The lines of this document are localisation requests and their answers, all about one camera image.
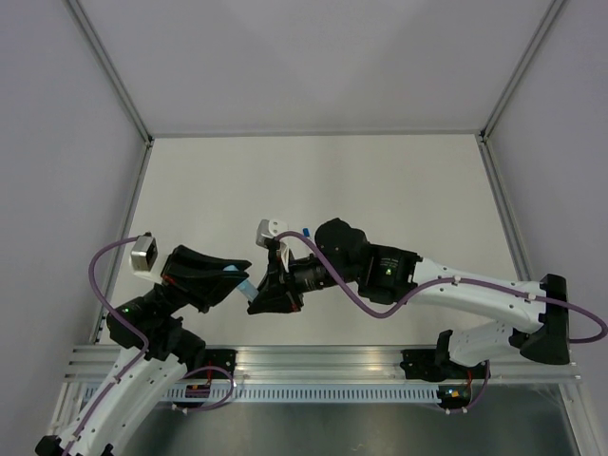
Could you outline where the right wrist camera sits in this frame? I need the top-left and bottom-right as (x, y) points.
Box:
(256, 218), (293, 272)

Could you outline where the aluminium mounting rail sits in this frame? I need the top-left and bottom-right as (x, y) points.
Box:
(63, 345), (582, 384)

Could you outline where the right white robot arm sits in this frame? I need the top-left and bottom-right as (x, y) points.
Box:
(248, 218), (570, 377)

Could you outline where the aluminium frame post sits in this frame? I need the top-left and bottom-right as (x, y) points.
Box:
(479, 0), (569, 144)
(64, 0), (154, 143)

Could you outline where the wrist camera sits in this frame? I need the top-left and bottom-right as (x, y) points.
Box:
(256, 218), (293, 272)
(129, 232), (166, 283)

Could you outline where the white slotted cable duct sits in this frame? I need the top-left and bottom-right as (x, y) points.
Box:
(161, 382), (441, 404)

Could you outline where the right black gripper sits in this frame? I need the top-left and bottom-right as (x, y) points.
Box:
(247, 244), (359, 313)

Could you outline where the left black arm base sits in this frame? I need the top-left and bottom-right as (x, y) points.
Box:
(179, 332), (238, 382)

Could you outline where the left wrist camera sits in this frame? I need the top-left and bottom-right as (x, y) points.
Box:
(129, 232), (166, 283)

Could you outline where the right aluminium frame post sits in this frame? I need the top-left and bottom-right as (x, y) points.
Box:
(479, 0), (569, 144)

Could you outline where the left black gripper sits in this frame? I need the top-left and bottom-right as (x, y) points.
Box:
(148, 243), (257, 320)

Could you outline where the left aluminium frame post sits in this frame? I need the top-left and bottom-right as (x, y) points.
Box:
(64, 0), (154, 143)

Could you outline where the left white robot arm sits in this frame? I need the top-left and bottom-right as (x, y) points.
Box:
(35, 233), (252, 455)

